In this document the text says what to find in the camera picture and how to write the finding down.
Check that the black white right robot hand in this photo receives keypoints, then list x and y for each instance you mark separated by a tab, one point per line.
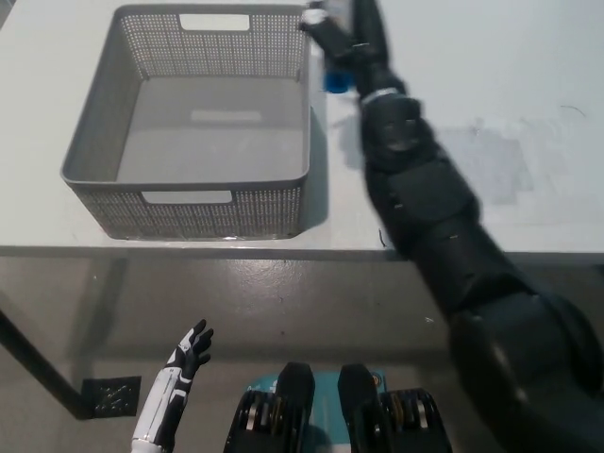
375	71

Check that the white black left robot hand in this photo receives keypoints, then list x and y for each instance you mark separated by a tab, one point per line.
179	370

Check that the white blue shampoo tube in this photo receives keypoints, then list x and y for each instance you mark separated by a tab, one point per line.
336	81

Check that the black floor plate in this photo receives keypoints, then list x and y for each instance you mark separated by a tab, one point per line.
115	396

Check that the black teal robot body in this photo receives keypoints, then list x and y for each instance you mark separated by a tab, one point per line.
295	391

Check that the black table leg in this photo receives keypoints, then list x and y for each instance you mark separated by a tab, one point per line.
38	356

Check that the grey perforated plastic basket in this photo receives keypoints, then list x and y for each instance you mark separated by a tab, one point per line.
269	214

